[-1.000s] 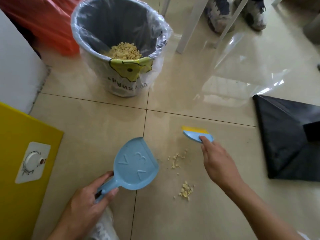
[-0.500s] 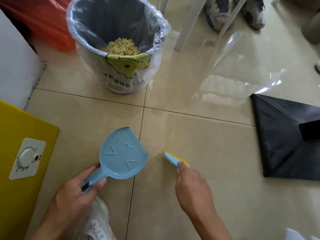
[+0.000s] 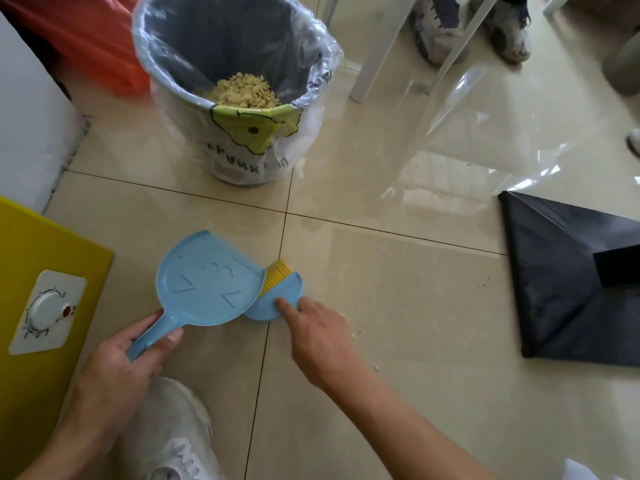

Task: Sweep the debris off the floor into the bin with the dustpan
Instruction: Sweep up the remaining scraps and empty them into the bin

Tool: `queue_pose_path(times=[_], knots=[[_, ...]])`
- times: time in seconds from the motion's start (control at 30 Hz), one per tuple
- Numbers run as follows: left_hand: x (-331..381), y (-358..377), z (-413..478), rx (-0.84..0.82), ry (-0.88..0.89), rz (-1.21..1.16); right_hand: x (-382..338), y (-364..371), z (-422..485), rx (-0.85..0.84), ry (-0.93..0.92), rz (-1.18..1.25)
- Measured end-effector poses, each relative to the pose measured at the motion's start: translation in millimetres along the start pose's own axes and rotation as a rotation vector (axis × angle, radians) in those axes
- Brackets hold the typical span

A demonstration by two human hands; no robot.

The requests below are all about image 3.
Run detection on white dial panel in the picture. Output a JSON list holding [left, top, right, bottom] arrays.
[[8, 269, 88, 356]]

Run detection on grey trash bin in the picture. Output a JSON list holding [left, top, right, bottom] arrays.
[[134, 0, 337, 185]]

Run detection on blue plastic dustpan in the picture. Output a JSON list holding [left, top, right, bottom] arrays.
[[125, 231, 268, 362]]

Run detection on blue hand brush yellow bristles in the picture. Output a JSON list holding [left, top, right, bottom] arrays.
[[244, 260, 305, 323]]

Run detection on person's white sneaker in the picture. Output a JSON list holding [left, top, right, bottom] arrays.
[[116, 377, 222, 480]]

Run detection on pile of yellow crumbs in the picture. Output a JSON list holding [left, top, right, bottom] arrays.
[[206, 72, 282, 110]]

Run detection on white paper scrap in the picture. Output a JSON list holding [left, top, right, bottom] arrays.
[[561, 459, 610, 480]]

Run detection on person's right hand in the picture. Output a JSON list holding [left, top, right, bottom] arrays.
[[275, 296, 367, 393]]

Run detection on person's left forearm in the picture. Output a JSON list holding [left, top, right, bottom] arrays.
[[14, 392, 126, 480]]

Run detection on clear plastic sheet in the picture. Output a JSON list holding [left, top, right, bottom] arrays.
[[419, 64, 640, 196]]

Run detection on white cabinet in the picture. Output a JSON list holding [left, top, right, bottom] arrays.
[[0, 10, 92, 215]]

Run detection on thin white table leg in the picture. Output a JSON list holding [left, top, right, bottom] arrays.
[[429, 0, 502, 97]]

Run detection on thick white table leg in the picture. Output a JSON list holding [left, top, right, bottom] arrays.
[[349, 0, 420, 104]]

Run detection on clear printed bin liner bag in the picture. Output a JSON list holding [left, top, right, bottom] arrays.
[[131, 0, 346, 185]]

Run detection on orange plastic bag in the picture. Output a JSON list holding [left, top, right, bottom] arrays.
[[0, 0, 152, 96]]

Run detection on black plastic bag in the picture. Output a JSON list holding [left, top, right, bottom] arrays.
[[498, 190, 640, 368]]

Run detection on person's left hand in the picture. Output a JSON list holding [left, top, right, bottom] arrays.
[[74, 313, 185, 425]]

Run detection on person's right forearm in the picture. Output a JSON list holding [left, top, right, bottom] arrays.
[[322, 362, 503, 480]]

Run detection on yellow box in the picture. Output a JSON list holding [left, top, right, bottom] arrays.
[[0, 196, 115, 480]]

